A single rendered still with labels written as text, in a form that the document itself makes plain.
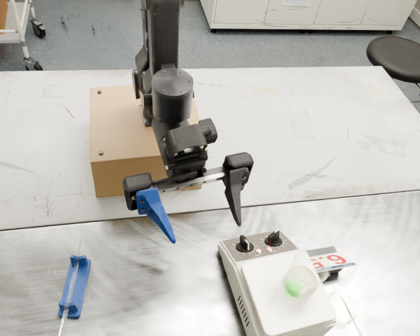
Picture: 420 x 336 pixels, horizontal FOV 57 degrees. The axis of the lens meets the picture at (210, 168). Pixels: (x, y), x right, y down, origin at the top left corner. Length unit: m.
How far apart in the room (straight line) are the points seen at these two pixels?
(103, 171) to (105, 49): 2.15
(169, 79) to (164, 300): 0.37
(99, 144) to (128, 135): 0.06
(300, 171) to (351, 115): 0.28
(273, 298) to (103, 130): 0.44
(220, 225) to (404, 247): 0.38
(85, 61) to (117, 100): 1.91
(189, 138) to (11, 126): 0.57
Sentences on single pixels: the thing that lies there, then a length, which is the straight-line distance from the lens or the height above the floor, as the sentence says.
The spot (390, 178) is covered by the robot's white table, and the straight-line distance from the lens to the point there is 1.01.
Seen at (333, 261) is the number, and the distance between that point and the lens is 0.77.
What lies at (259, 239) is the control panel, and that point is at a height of 0.94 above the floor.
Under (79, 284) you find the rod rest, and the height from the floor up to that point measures 0.91.
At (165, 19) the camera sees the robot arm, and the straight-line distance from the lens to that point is 0.54.
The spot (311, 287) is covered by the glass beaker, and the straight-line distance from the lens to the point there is 0.60.
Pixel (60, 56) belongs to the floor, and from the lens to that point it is 2.81.
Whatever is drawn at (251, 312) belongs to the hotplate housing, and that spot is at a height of 0.97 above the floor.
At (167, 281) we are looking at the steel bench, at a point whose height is 0.90.
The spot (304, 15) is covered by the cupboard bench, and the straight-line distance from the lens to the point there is 3.25.
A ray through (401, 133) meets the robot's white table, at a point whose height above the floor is 0.90.
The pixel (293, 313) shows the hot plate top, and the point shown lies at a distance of 0.63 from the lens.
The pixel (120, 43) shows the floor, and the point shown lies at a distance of 2.92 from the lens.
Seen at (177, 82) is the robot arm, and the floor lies 1.22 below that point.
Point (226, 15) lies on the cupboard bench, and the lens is 3.03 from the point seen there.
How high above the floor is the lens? 1.55
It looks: 49 degrees down
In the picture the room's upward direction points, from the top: 11 degrees clockwise
